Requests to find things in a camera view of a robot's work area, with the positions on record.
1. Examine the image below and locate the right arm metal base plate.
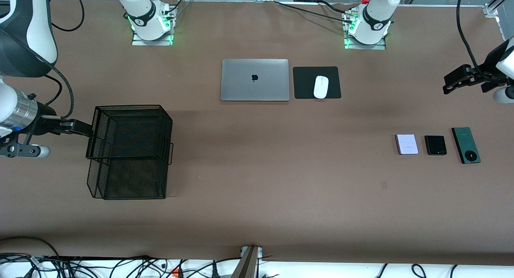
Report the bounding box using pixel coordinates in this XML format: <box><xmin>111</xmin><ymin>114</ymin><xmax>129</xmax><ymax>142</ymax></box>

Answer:
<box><xmin>132</xmin><ymin>29</ymin><xmax>174</xmax><ymax>46</ymax></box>

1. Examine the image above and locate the green phone round camera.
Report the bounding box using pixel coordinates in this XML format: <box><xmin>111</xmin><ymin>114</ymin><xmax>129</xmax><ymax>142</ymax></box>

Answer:
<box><xmin>451</xmin><ymin>127</ymin><xmax>481</xmax><ymax>164</ymax></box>

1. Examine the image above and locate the silver laptop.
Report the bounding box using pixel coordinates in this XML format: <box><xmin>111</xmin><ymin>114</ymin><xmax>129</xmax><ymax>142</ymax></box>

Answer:
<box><xmin>220</xmin><ymin>59</ymin><xmax>290</xmax><ymax>102</ymax></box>

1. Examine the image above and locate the white computer mouse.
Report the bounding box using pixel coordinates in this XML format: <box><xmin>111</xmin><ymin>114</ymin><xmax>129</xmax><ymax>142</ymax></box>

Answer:
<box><xmin>313</xmin><ymin>76</ymin><xmax>329</xmax><ymax>99</ymax></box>

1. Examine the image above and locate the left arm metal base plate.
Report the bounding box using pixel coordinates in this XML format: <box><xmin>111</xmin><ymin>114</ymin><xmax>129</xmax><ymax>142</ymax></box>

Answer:
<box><xmin>345</xmin><ymin>33</ymin><xmax>387</xmax><ymax>50</ymax></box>

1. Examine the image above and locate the black looped cable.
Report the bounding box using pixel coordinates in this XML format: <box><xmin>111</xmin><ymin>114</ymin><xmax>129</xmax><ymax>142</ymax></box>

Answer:
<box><xmin>0</xmin><ymin>236</ymin><xmax>61</xmax><ymax>266</ymax></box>

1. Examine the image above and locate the black wire mesh two-tier tray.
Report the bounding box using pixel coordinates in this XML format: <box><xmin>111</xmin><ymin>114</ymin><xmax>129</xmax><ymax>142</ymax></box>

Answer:
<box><xmin>86</xmin><ymin>104</ymin><xmax>174</xmax><ymax>200</ymax></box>

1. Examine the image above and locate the lilac folding phone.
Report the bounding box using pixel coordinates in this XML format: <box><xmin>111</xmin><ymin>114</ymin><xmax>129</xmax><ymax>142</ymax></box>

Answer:
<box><xmin>395</xmin><ymin>134</ymin><xmax>419</xmax><ymax>155</ymax></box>

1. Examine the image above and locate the aluminium frame corner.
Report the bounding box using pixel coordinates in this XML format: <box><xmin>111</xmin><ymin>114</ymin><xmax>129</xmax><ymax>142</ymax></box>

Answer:
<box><xmin>483</xmin><ymin>0</ymin><xmax>514</xmax><ymax>17</ymax></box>

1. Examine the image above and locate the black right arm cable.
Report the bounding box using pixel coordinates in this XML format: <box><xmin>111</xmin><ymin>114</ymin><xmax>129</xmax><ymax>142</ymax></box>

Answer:
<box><xmin>40</xmin><ymin>0</ymin><xmax>85</xmax><ymax>120</ymax></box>

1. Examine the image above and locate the black mouse pad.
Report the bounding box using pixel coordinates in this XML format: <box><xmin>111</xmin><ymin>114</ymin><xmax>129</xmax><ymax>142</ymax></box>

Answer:
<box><xmin>293</xmin><ymin>66</ymin><xmax>342</xmax><ymax>100</ymax></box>

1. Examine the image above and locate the long black table cable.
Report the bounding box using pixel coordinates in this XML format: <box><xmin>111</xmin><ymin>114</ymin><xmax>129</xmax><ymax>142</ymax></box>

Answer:
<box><xmin>274</xmin><ymin>1</ymin><xmax>352</xmax><ymax>21</ymax></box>

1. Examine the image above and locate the aluminium profile bracket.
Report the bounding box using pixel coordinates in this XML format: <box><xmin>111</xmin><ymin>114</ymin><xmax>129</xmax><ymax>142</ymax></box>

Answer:
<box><xmin>231</xmin><ymin>246</ymin><xmax>263</xmax><ymax>278</ymax></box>

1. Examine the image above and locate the black folding phone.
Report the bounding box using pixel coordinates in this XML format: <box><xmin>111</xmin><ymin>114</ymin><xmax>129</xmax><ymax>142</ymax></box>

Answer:
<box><xmin>424</xmin><ymin>135</ymin><xmax>447</xmax><ymax>156</ymax></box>

